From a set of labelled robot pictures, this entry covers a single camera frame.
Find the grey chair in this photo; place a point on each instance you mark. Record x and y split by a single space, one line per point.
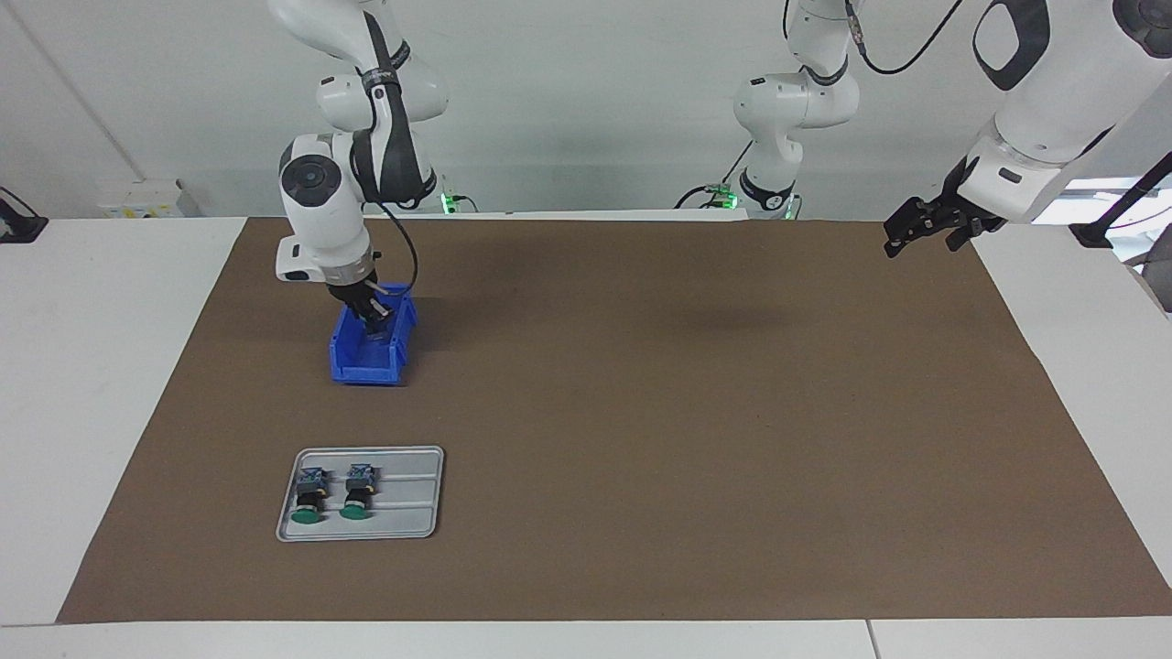
1161 279

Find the brown table mat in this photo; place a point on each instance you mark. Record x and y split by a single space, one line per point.
641 503

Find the black clamp mount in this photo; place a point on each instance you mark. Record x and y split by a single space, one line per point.
20 229

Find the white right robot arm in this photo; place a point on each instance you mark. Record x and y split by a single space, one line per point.
330 201

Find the black camera stand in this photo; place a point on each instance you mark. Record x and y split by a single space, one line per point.
1091 236

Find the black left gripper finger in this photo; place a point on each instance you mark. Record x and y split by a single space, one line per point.
906 220
961 236

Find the blue plastic storage bin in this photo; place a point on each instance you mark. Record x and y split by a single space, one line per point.
366 361

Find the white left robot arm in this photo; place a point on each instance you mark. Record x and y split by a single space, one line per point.
1053 101

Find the white socket box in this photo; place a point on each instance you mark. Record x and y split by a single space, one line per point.
146 199

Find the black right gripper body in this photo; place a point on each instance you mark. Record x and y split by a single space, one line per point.
352 293

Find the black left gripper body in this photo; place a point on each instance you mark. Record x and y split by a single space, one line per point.
952 215

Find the grey metal tray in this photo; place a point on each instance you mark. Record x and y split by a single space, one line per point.
407 513

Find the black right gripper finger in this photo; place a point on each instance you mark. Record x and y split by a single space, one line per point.
374 322
385 307

